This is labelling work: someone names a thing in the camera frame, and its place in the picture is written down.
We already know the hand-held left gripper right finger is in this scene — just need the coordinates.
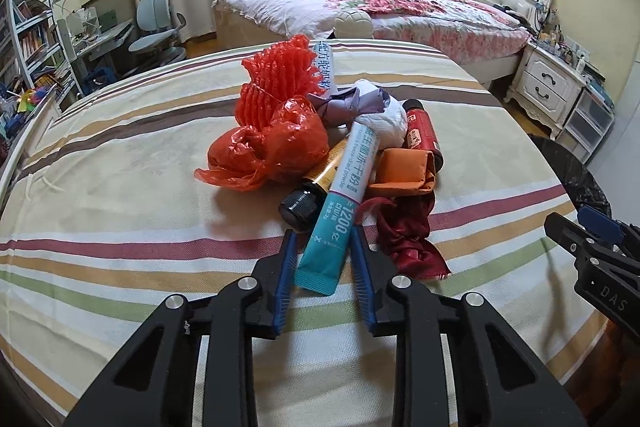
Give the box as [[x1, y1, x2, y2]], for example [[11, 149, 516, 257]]
[[350, 224, 588, 427]]

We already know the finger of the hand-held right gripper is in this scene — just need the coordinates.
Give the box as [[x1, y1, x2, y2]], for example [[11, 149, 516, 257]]
[[577, 204, 640, 260], [544, 213, 603, 270]]

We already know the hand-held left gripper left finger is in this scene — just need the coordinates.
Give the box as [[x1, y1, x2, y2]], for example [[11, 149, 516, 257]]
[[62, 229, 301, 427]]

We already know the black lined trash bin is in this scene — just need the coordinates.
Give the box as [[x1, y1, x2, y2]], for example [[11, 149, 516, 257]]
[[527, 134, 613, 218]]

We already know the dark red wrapper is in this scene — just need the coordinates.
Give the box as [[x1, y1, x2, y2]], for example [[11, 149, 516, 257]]
[[357, 192, 451, 282]]

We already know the teal white tube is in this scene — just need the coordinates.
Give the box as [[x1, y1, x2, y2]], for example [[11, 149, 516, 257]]
[[294, 122, 383, 297]]

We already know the amber bottle with black cap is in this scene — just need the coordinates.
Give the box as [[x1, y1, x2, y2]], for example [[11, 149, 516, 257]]
[[278, 142, 348, 230]]

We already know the orange packet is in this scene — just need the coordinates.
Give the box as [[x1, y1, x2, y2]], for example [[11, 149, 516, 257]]
[[367, 148, 438, 198]]

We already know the red bottle with black cap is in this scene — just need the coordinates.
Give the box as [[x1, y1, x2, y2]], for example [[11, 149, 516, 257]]
[[402, 98, 445, 172]]

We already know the plastic drawer unit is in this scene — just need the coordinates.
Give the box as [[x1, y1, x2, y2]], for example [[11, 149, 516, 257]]
[[560, 82, 616, 152]]

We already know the red plastic bag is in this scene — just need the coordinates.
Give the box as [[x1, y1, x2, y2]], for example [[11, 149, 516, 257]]
[[194, 96, 331, 192]]

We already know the white nightstand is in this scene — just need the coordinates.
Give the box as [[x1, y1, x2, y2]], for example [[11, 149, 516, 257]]
[[504, 42, 591, 138]]

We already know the white crumpled tissue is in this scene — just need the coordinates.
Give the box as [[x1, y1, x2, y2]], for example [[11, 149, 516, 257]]
[[352, 79, 423, 148]]

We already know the purple crumpled wrapper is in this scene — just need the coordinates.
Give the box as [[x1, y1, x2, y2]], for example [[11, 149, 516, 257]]
[[307, 82, 396, 130]]

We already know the striped tablecloth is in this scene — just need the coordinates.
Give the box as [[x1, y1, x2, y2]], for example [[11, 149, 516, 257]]
[[0, 38, 623, 427]]

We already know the nightstand clutter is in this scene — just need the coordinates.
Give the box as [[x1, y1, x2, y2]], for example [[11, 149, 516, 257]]
[[532, 0, 608, 78]]

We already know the red foam fruit net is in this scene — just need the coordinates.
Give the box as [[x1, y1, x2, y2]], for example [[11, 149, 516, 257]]
[[235, 34, 333, 128]]

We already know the cream chair back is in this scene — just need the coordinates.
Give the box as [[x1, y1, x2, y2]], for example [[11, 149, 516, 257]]
[[334, 9, 375, 40]]

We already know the blue bag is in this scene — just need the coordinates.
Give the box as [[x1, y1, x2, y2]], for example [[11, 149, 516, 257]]
[[82, 67, 118, 90]]

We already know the pale blue desk chair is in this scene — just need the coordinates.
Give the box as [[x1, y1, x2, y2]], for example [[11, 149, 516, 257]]
[[127, 0, 188, 58]]

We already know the study desk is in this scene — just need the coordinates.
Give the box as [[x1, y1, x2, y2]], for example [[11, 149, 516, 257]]
[[55, 19, 138, 98]]

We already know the colourful toys pile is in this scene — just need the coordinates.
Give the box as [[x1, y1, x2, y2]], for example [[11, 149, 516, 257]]
[[0, 87, 56, 142]]

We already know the white bookshelf with books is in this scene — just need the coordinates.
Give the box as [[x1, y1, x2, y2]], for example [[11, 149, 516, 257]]
[[0, 0, 81, 108]]

